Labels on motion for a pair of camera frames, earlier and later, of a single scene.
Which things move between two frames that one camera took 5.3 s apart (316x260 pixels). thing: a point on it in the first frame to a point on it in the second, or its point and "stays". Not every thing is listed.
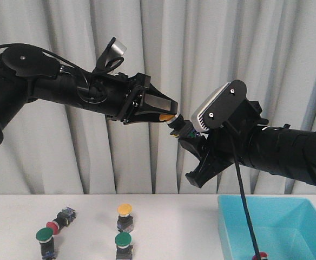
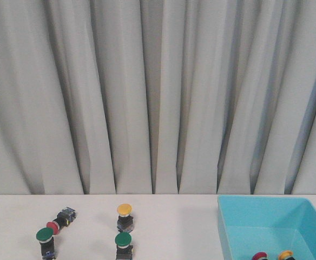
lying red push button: x=64 y=218 stays
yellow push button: x=181 y=128 to x=284 y=254
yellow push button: x=125 y=220 stays
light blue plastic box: x=287 y=228 stays
